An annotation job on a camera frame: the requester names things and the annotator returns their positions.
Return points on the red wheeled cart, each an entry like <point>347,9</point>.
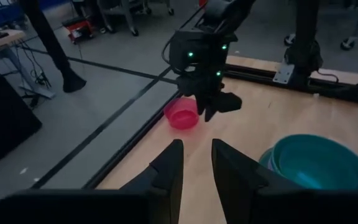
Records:
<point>79,29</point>

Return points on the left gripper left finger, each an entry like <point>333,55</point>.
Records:
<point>166,174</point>

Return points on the small pink plastic bowl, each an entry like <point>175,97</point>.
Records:
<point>180,119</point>

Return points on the silver base mounting plate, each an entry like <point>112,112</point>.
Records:
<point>283,74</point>

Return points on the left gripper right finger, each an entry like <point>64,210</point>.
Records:
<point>232,177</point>

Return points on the wooden desk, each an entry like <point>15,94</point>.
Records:
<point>2,42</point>

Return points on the grey castor leg frame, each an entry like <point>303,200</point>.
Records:
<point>347,44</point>

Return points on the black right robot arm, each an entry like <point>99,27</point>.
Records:
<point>197,43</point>

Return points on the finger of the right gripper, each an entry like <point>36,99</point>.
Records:
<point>228,102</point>
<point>207,107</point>

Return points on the grey rolling cart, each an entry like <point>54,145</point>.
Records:
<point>126,15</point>

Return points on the black aluminium table frame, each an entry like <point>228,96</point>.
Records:
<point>130,146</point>

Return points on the black box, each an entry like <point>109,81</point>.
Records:
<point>2,124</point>

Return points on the large green plastic bowl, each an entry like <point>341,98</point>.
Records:
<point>263,158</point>
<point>322,161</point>

